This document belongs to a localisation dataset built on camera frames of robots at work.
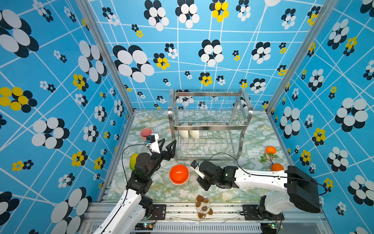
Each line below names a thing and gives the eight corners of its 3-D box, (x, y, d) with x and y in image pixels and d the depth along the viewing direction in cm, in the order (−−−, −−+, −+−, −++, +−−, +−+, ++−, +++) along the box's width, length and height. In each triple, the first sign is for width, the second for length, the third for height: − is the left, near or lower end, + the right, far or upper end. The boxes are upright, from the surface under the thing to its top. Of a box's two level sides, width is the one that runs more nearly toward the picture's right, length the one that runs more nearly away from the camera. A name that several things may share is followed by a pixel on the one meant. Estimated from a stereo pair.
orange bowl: (169, 186, 83) (168, 183, 79) (171, 167, 90) (170, 164, 86) (189, 186, 83) (189, 183, 79) (189, 167, 90) (189, 164, 86)
